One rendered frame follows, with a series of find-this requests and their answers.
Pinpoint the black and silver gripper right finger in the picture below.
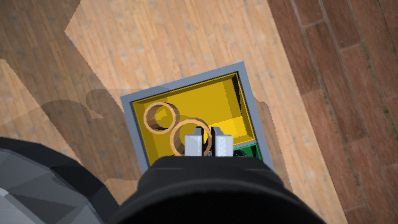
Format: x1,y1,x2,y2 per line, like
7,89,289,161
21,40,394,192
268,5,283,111
211,126,233,156

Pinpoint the grey two-compartment sorting bin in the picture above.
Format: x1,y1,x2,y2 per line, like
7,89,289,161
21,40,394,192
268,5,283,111
120,61,275,175

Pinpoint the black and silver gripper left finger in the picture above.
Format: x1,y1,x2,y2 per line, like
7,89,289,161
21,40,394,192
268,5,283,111
185,126,204,156

